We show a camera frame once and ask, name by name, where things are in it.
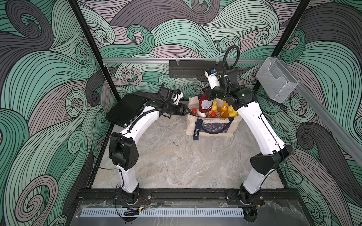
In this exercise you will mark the large orange dish soap bottle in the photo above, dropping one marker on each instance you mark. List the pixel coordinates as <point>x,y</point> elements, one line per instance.
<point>224,111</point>

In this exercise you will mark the white slotted cable duct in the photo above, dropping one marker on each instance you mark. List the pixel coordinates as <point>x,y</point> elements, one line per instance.
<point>165,212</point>

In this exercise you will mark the black case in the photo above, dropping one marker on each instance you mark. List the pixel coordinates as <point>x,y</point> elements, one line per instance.
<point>126,110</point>

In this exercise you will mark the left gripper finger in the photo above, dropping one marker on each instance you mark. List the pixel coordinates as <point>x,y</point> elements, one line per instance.
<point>184,107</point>
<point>183,112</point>

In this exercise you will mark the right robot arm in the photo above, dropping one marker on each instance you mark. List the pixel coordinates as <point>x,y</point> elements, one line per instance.
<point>245,102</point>

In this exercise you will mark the red liquid bottle red cap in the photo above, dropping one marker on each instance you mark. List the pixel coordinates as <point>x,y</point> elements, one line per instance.
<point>205,105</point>

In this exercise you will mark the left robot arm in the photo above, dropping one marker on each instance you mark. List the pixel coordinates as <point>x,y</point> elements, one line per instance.
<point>123,145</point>

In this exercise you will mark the yellow cap orange bottle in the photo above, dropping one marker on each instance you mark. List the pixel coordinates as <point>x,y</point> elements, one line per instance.
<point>232,112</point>
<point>214,106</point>

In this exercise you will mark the black wall shelf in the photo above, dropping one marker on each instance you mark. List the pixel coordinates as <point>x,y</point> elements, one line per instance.
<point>192,68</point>

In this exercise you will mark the clear plastic wall bin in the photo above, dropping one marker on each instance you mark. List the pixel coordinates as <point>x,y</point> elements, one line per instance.
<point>277,79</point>

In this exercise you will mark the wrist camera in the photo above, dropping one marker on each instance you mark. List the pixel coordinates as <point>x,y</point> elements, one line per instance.
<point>170,96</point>
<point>213,77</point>

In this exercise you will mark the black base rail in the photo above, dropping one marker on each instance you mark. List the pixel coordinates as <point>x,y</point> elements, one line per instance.
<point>148,196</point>

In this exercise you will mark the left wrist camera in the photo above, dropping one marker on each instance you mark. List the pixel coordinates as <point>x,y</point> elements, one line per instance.
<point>170,96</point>

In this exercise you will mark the white bottle green cap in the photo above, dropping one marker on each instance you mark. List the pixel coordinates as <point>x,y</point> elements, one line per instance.
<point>200,114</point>

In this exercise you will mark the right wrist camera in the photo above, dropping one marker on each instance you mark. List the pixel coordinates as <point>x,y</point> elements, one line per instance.
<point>213,77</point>

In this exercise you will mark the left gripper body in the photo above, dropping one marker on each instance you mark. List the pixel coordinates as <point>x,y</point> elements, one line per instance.
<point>174,110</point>

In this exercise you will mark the beige canvas shopping bag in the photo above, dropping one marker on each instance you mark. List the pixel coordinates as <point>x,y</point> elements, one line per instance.
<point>212,127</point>

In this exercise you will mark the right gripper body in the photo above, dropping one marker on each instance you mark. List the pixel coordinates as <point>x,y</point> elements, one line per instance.
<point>217,92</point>

